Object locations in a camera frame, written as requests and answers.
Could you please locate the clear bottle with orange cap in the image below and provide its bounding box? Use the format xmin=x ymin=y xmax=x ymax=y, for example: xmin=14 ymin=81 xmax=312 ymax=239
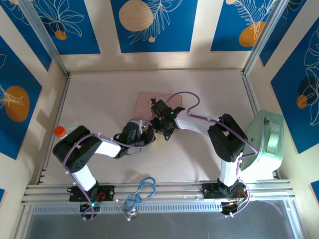
xmin=54 ymin=121 xmax=83 ymax=139

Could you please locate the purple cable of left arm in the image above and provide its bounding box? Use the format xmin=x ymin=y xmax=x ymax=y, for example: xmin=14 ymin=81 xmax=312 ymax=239
xmin=61 ymin=119 xmax=153 ymax=222

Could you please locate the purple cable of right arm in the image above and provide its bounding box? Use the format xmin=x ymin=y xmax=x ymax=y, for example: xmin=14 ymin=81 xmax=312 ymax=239
xmin=164 ymin=91 xmax=252 ymax=218

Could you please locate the blue tube stethoscope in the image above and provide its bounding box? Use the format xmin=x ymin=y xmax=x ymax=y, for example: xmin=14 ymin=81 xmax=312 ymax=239
xmin=117 ymin=177 xmax=157 ymax=222

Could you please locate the pink wedding print tin box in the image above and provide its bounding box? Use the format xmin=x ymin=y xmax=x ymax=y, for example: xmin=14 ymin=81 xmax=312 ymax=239
xmin=134 ymin=92 xmax=183 ymax=120

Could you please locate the slotted grey cable duct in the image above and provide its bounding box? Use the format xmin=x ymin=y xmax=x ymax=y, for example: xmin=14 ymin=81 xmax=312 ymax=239
xmin=30 ymin=201 xmax=223 ymax=215

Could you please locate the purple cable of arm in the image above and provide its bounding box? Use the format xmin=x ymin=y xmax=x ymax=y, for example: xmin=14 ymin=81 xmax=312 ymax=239
xmin=61 ymin=119 xmax=153 ymax=222
xmin=164 ymin=91 xmax=252 ymax=218

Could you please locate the pale green metal case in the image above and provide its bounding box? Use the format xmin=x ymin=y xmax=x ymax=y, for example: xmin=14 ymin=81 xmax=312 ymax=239
xmin=240 ymin=109 xmax=285 ymax=179

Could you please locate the aluminium corner post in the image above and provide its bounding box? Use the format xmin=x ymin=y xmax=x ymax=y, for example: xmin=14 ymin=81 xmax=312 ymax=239
xmin=242 ymin=0 xmax=287 ymax=76
xmin=18 ymin=0 xmax=70 ymax=77

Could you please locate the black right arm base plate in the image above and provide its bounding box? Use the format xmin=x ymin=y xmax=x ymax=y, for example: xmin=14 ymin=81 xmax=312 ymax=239
xmin=202 ymin=182 xmax=251 ymax=200

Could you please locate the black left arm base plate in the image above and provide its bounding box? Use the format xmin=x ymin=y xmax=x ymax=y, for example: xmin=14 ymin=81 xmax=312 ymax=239
xmin=69 ymin=185 xmax=116 ymax=203

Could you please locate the aluminium frame rail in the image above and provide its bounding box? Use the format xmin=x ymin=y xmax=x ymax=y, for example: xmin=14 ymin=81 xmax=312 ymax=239
xmin=20 ymin=179 xmax=298 ymax=208

